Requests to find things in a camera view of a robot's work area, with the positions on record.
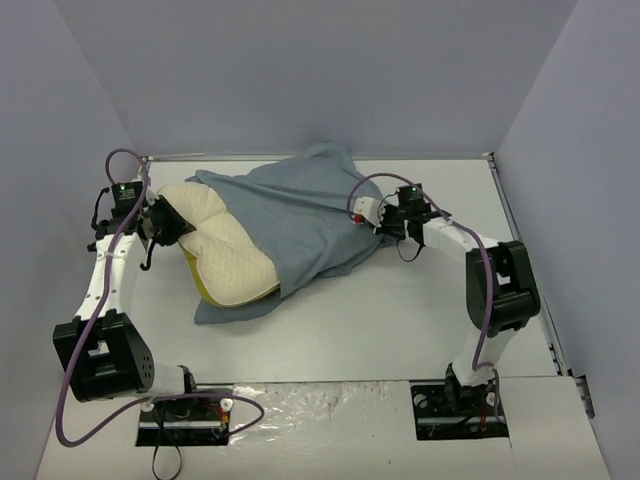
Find cream white pillow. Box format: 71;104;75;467
158;182;279;307

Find striped pillowcase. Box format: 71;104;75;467
186;143;392;325

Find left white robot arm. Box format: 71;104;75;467
53;180;202;418

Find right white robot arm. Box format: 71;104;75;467
356;185;541;413

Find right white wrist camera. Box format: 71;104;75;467
352;197;385;228

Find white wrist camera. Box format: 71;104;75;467
352;197;385;228
132;168;149;184

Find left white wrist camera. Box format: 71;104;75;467
132;168;149;184

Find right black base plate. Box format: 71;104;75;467
410;380;509;441

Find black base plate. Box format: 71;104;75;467
135;386;234;447
410;380;509;441

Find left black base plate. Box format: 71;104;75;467
135;386;234;447

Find thin black cable loop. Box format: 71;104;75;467
152;442;185;479

